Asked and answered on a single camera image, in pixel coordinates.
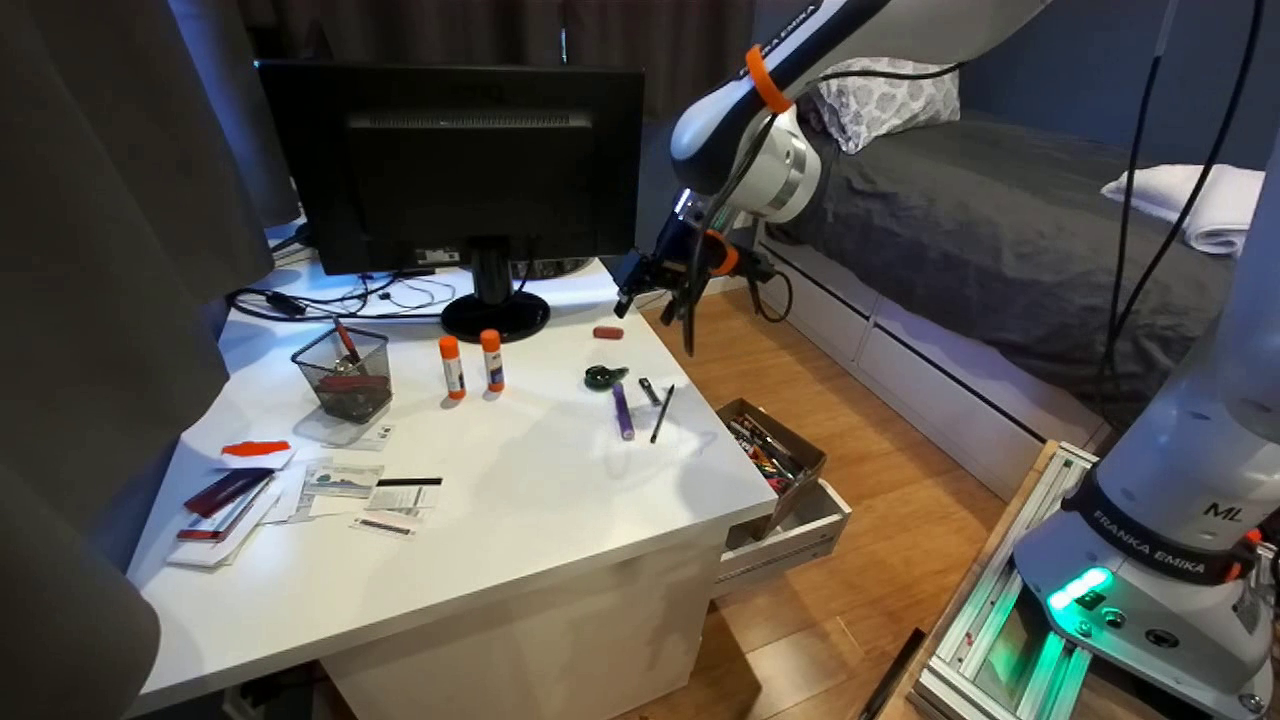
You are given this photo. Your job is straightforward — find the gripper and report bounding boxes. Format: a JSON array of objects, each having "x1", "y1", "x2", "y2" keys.
[{"x1": 612, "y1": 192, "x2": 739, "y2": 327}]

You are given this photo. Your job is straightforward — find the brown cardboard box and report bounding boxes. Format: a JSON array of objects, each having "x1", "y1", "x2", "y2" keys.
[{"x1": 715, "y1": 397, "x2": 830, "y2": 543}]

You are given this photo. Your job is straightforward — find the white drawer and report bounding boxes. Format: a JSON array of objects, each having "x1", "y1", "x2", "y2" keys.
[{"x1": 713, "y1": 475, "x2": 854, "y2": 602}]

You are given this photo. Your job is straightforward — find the orange capped glue stick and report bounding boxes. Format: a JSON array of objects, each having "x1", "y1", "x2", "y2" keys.
[
  {"x1": 437, "y1": 335, "x2": 468, "y2": 402},
  {"x1": 478, "y1": 328, "x2": 507, "y2": 395}
]

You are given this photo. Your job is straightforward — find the heap of pens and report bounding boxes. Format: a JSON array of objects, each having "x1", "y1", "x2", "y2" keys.
[{"x1": 727, "y1": 414, "x2": 803, "y2": 495}]

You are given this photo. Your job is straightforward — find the black computer monitor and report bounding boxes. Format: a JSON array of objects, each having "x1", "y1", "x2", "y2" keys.
[{"x1": 257, "y1": 60, "x2": 647, "y2": 344}]

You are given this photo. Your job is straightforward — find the patterned grey pillow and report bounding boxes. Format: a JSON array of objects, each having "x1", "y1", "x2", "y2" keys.
[{"x1": 806, "y1": 57, "x2": 963, "y2": 157}]

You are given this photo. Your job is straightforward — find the white card with black stripe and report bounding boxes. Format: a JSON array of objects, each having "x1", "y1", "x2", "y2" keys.
[{"x1": 364, "y1": 477, "x2": 445, "y2": 514}]

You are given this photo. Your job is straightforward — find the black mesh pen cup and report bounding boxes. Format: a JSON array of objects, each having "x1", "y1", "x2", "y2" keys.
[{"x1": 291, "y1": 325, "x2": 394, "y2": 425}]

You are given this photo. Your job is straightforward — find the bed with grey cover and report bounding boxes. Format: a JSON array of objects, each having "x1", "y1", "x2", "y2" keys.
[{"x1": 752, "y1": 108, "x2": 1246, "y2": 503}]

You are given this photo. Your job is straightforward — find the printed green card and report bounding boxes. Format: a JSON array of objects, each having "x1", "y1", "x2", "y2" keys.
[{"x1": 303, "y1": 459, "x2": 386, "y2": 502}]

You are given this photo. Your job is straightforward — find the red booklets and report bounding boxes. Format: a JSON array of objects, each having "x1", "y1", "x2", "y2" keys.
[{"x1": 176, "y1": 467, "x2": 278, "y2": 543}]

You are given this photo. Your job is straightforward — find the stack of white papers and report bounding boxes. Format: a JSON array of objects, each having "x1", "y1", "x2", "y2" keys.
[{"x1": 164, "y1": 445, "x2": 307, "y2": 570}]

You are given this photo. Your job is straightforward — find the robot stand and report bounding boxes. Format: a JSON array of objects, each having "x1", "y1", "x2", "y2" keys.
[{"x1": 860, "y1": 440, "x2": 1280, "y2": 720}]

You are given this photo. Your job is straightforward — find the folded white towel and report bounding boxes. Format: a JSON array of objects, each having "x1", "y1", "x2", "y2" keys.
[{"x1": 1099, "y1": 163, "x2": 1268, "y2": 258}]

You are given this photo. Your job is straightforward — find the dark grey curtain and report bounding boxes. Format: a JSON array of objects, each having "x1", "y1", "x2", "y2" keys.
[{"x1": 0, "y1": 0, "x2": 306, "y2": 720}]

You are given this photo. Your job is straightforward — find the bundle of black cables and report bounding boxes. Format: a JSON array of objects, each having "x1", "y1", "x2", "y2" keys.
[{"x1": 226, "y1": 266, "x2": 463, "y2": 324}]

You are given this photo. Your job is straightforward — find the black cable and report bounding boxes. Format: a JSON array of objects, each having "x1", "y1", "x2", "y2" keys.
[
  {"x1": 1104, "y1": 0, "x2": 1181, "y2": 336},
  {"x1": 1098, "y1": 0, "x2": 1269, "y2": 401}
]

